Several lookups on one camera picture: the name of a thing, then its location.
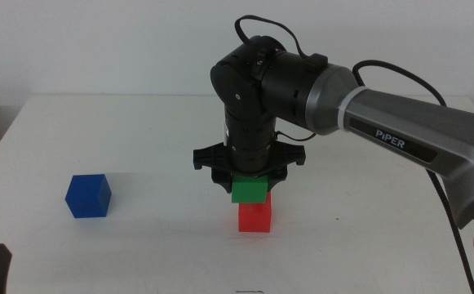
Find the green cube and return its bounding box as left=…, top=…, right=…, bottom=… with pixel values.
left=231, top=174, right=270, bottom=204

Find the red cube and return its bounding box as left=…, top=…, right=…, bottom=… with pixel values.
left=237, top=191, right=273, bottom=234

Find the blue cube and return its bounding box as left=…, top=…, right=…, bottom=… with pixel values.
left=64, top=173, right=113, bottom=219

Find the short thin black cable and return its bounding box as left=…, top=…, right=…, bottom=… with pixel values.
left=275, top=130, right=317, bottom=143

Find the black looped wrist cable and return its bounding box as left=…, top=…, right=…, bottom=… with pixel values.
left=234, top=15, right=330, bottom=69

